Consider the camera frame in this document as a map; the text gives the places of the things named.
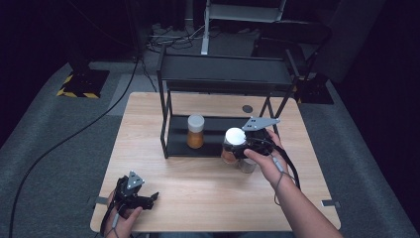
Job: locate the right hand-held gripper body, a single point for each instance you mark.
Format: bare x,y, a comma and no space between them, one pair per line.
259,139

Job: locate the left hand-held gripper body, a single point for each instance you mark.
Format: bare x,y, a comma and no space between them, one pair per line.
127,193

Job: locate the dark-filled jar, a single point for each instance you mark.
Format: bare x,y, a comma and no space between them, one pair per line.
235,137

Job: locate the orange spice jar round lid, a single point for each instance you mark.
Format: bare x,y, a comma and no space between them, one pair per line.
195,132

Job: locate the black metal two-tier rack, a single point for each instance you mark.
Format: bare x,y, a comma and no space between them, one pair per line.
214,82

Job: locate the person's right hand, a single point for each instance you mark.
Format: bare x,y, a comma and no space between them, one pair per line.
267,165

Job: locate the person's left hand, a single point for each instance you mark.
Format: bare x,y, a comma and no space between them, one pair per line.
124,223

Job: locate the pale spice jar flip lid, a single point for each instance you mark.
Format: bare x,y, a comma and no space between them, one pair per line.
247,166

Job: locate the grey table edge clip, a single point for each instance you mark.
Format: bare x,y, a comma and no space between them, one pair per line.
331,203
100,200

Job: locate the round dark table grommet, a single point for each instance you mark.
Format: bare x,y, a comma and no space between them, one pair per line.
247,108

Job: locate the dark chair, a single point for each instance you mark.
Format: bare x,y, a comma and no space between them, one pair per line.
290,36

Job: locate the black stand base striped edge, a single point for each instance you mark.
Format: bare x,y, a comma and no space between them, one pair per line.
86,82

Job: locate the white metal stand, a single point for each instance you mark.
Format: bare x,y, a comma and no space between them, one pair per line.
242,12

